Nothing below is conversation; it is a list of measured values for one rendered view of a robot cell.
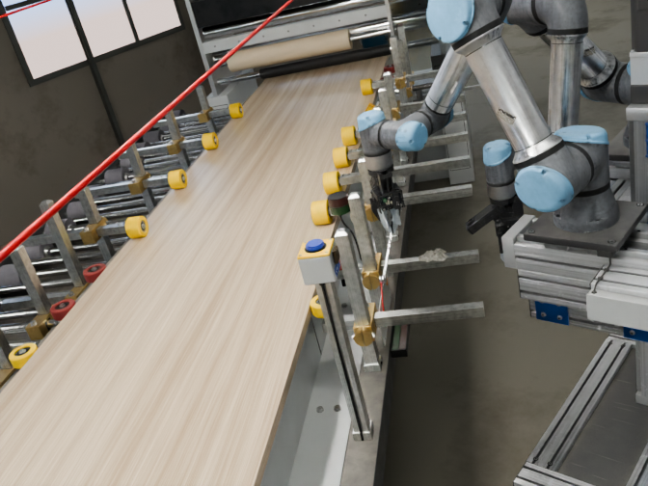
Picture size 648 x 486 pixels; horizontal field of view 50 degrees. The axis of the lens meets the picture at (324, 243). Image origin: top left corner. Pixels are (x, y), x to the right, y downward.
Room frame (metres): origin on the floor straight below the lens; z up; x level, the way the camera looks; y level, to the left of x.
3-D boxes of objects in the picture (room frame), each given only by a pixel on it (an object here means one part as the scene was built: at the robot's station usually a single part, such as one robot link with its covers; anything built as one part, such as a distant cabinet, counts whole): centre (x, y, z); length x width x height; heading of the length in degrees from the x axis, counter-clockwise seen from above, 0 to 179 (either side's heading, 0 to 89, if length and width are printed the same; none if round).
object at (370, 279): (1.83, -0.12, 0.85); 0.13 x 0.06 x 0.05; 165
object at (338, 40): (4.47, -0.28, 1.05); 1.43 x 0.12 x 0.12; 75
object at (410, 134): (1.72, -0.28, 1.28); 0.11 x 0.11 x 0.08; 39
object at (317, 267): (1.32, 0.02, 1.18); 0.07 x 0.07 x 0.08; 75
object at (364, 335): (1.59, -0.06, 0.83); 0.13 x 0.06 x 0.05; 165
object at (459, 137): (2.55, -0.39, 0.95); 0.50 x 0.04 x 0.04; 75
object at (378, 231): (2.05, -0.18, 0.88); 0.03 x 0.03 x 0.48; 75
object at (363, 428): (1.32, 0.02, 0.93); 0.05 x 0.04 x 0.45; 165
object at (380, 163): (1.79, -0.20, 1.20); 0.08 x 0.08 x 0.05
